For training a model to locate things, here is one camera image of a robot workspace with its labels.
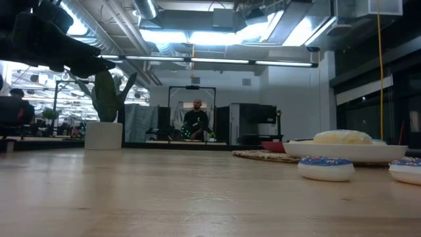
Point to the silver ventilation duct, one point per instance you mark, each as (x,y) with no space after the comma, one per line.
(146,8)

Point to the white plate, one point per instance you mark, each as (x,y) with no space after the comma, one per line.
(345,153)

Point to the large white green iced donut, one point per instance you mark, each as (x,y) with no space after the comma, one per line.
(342,137)

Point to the person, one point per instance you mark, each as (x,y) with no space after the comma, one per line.
(196,121)
(16,110)

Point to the red plate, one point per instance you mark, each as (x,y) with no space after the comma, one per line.
(274,147)

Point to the large turquoise iced donut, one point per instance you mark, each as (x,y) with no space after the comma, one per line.
(380,142)

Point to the small green bush plant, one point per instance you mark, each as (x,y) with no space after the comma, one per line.
(49,114)

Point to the grey curtain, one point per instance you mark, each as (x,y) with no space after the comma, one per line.
(139,122)

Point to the dark cabinet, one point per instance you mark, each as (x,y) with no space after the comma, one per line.
(260,113)

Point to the green plant in white pot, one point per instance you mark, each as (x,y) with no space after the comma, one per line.
(103,136)

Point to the large chocolate iced donut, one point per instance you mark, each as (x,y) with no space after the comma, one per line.
(301,141)

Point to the black aluminium table frame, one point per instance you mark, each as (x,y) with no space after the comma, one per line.
(164,145)

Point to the long ceiling light fixture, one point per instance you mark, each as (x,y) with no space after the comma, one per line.
(217,61)

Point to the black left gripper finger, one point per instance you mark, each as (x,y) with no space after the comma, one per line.
(49,46)
(95,67)

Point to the small dark blue donut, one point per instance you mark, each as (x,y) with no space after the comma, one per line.
(325,171)
(408,172)

